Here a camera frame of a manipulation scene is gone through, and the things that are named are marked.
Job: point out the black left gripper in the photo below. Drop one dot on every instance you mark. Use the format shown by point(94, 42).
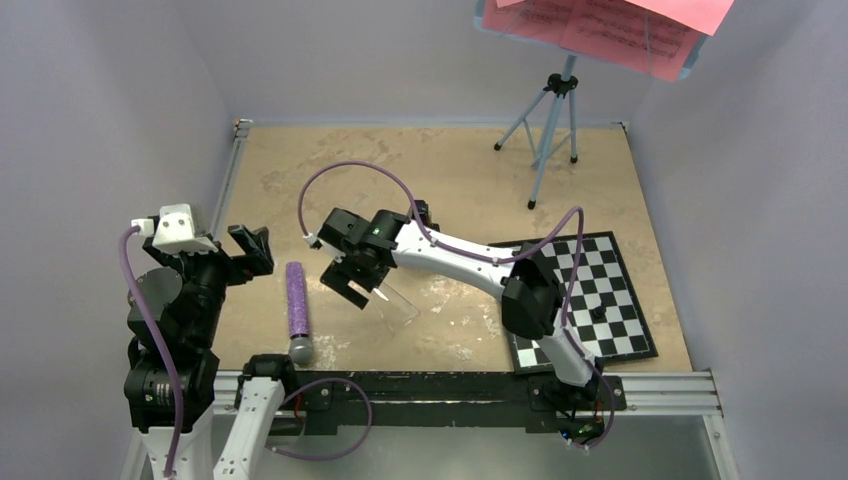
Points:
point(256, 260)

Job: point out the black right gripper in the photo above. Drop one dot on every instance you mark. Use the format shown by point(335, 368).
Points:
point(335, 278)

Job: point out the purple glitter microphone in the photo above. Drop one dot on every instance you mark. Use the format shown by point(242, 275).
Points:
point(301, 349)

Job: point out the black metronome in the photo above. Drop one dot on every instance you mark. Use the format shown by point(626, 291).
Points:
point(421, 211)

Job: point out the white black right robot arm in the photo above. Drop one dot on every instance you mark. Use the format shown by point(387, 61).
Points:
point(533, 301)

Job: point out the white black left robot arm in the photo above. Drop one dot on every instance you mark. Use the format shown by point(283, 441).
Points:
point(174, 313)

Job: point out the black white chessboard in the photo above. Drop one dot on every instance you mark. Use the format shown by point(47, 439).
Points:
point(622, 335)

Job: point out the light blue music stand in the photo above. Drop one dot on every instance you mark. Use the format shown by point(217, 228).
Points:
point(560, 126)

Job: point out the pink sheet music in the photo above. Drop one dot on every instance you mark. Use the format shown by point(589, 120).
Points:
point(658, 38)

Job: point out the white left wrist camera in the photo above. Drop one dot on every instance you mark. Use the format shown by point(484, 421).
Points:
point(180, 228)

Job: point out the black base frame rail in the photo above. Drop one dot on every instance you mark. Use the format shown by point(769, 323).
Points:
point(333, 399)

